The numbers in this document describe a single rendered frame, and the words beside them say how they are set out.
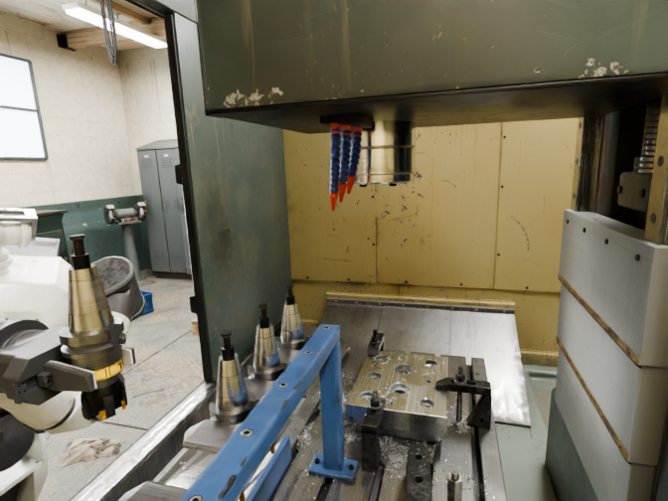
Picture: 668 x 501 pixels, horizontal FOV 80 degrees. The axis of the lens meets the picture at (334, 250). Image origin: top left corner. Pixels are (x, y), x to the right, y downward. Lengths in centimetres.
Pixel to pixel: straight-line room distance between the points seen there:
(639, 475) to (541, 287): 123
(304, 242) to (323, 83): 151
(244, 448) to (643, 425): 59
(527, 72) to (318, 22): 27
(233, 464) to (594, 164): 95
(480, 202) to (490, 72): 136
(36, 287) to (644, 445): 109
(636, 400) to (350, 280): 146
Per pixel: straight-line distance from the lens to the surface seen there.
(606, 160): 106
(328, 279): 205
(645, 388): 78
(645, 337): 74
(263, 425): 55
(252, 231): 171
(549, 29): 58
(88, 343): 50
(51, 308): 97
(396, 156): 82
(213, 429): 58
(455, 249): 192
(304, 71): 60
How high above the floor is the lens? 154
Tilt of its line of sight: 12 degrees down
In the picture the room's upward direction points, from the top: 2 degrees counter-clockwise
